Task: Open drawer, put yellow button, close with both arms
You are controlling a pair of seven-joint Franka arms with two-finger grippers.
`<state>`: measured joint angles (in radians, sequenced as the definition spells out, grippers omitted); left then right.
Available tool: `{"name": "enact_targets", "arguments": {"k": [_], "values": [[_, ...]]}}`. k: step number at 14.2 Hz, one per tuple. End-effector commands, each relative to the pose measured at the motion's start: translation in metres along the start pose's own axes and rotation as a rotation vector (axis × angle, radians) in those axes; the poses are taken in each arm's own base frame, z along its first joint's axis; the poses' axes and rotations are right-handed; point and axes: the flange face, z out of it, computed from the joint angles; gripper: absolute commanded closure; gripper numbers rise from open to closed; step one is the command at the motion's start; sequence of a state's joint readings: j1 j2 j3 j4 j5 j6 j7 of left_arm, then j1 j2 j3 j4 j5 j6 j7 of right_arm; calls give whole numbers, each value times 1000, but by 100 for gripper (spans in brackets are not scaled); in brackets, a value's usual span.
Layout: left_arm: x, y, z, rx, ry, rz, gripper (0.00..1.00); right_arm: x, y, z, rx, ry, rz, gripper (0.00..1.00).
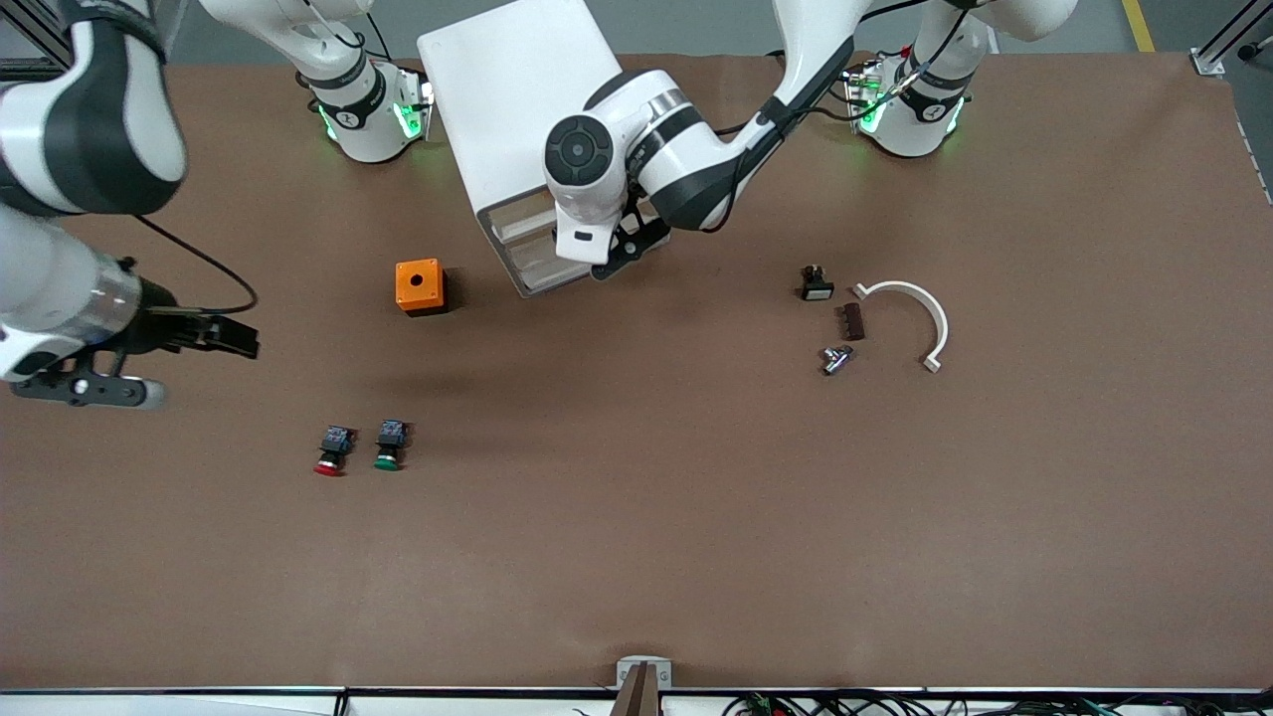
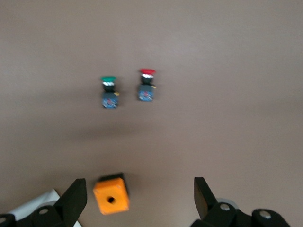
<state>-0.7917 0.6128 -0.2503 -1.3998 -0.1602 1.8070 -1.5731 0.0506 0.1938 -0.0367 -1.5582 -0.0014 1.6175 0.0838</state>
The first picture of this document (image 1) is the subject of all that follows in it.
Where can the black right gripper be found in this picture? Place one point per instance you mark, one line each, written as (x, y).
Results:
(162, 327)

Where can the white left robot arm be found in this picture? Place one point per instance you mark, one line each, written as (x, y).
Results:
(686, 159)

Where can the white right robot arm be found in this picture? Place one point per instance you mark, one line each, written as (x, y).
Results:
(90, 119)

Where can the red push button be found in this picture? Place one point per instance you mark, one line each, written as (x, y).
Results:
(333, 447)

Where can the green push button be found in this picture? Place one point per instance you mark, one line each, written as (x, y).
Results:
(390, 443)

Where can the orange button box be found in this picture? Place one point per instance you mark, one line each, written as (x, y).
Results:
(416, 288)

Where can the white plastic tray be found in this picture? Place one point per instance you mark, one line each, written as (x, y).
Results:
(507, 80)

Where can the brown cylindrical block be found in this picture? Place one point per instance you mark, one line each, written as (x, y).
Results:
(853, 323)

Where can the silver metal T-nut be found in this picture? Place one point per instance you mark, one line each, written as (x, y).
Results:
(837, 359)

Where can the silver aluminium profile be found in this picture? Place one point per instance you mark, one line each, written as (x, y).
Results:
(1218, 50)

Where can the black switch with white cap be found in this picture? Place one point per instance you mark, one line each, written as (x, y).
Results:
(816, 288)

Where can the white table edge rail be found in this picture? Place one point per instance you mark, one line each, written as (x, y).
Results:
(199, 701)

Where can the front camera mount bracket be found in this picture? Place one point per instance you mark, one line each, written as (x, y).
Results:
(641, 686)

